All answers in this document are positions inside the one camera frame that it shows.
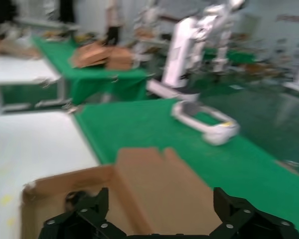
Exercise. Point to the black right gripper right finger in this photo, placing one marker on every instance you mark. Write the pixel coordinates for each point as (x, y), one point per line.
(249, 221)

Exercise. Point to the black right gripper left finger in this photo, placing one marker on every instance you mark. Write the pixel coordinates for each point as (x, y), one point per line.
(84, 224)

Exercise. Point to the cardboard box with torn corner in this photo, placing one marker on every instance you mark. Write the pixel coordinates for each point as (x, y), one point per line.
(159, 186)

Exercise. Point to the small closed cardboard box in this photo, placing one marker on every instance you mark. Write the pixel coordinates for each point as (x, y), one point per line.
(120, 58)

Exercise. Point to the white VR headset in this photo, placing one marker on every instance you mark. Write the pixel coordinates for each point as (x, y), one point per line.
(214, 132)

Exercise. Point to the metal cloth clip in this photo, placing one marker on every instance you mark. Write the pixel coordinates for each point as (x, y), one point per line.
(71, 109)

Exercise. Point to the green cloth on neighbour table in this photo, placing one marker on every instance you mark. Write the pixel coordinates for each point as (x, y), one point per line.
(89, 82)

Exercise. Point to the white work table grey legs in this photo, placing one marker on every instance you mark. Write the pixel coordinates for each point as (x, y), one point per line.
(20, 69)

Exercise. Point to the white wheeled background robot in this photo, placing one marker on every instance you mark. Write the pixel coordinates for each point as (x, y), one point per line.
(179, 57)

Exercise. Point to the brown cardboard sheets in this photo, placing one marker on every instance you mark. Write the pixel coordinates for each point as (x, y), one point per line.
(15, 48)

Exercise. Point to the person in black trousers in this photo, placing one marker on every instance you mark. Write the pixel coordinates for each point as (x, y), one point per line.
(113, 32)

